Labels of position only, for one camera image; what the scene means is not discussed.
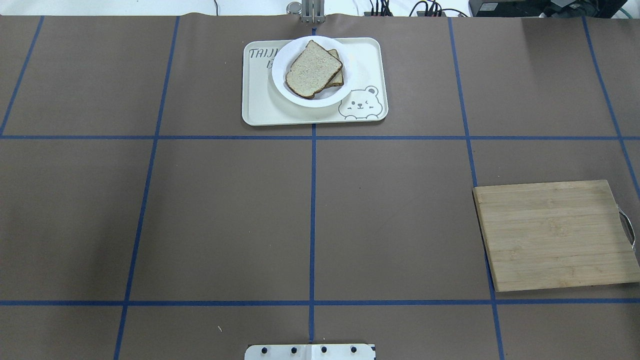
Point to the bread slice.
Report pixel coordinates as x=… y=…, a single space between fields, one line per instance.
x=311 y=70
x=338 y=79

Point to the white round plate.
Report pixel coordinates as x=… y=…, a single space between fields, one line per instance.
x=289 y=52

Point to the metal camera stand clamp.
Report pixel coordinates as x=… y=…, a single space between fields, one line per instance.
x=309 y=11

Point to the black device box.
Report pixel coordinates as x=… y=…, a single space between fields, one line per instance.
x=603 y=9

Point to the cream bear serving tray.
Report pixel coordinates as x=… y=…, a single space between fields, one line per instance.
x=268 y=101

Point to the wooden cutting board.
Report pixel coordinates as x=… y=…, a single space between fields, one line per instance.
x=554 y=235

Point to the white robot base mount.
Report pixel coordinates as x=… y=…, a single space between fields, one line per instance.
x=347 y=351

